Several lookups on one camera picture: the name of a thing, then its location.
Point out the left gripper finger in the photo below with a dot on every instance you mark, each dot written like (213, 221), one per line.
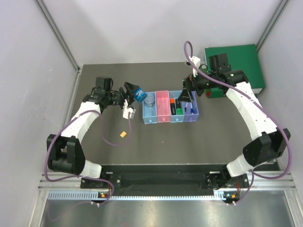
(130, 88)
(130, 100)

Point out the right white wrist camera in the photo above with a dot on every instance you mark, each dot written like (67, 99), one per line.
(194, 62)

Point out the blue jar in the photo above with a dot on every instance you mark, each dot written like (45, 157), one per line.
(139, 95)

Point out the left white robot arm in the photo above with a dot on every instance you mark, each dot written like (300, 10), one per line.
(64, 150)

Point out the slotted cable duct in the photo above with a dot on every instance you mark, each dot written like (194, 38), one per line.
(102, 195)

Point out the green ring binder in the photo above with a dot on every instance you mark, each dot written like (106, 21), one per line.
(244, 57)

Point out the purple bin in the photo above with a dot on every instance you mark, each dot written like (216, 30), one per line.
(188, 116)

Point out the blue capped white marker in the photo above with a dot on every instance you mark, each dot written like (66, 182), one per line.
(191, 108)

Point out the light blue bin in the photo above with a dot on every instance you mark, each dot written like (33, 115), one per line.
(150, 114)
(176, 118)

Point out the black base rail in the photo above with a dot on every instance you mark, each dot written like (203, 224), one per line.
(169, 183)

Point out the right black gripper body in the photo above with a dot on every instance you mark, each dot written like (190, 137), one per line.
(193, 82)

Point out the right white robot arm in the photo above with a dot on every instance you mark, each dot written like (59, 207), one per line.
(268, 142)

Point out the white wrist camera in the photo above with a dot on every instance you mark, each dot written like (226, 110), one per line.
(128, 110)
(194, 62)

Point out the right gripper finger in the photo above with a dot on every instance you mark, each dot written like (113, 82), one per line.
(186, 96)
(185, 84)

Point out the pink bin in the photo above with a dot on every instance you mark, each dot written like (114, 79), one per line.
(163, 106)

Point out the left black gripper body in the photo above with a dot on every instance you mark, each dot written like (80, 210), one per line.
(125, 96)

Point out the green highlighter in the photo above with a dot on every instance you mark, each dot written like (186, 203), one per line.
(178, 107)

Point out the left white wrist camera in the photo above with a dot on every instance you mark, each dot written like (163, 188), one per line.
(128, 110)

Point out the small yellow eraser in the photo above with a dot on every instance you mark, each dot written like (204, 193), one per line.
(123, 134)

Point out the grey clear jar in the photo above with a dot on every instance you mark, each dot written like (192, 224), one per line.
(149, 101)

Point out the orange highlighter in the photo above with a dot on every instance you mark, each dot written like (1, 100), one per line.
(172, 106)

